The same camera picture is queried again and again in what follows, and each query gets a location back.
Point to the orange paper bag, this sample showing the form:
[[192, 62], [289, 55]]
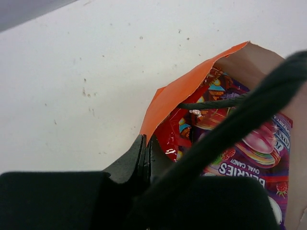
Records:
[[248, 64]]

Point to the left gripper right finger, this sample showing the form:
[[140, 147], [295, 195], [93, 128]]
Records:
[[181, 198]]

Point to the purple Fox's candy bag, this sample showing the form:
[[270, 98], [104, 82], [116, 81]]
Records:
[[263, 154]]

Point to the red snack packet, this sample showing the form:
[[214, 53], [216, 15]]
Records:
[[175, 134]]

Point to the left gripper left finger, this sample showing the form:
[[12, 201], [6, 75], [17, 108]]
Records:
[[91, 200]]

